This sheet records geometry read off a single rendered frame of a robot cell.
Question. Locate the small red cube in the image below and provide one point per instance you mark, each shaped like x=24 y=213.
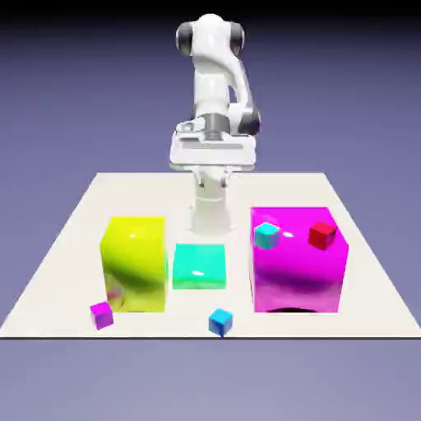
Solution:
x=321 y=235

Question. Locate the small cyan cube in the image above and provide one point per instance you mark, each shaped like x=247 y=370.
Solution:
x=266 y=236

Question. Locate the small blue cube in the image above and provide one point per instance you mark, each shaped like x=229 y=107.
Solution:
x=220 y=322

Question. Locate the large yellow box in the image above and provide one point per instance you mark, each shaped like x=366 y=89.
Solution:
x=135 y=260

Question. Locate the large teal box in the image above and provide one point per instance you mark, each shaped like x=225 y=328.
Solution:
x=199 y=264

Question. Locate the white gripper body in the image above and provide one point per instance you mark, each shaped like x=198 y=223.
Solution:
x=213 y=156

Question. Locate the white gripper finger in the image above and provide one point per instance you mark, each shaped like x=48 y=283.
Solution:
x=200 y=179
x=225 y=179

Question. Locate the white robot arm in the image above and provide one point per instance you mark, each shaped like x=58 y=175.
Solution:
x=213 y=59

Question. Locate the small purple cube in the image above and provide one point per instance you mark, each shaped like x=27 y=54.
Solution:
x=102 y=315

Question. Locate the large magenta box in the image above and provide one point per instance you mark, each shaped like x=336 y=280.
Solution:
x=296 y=273

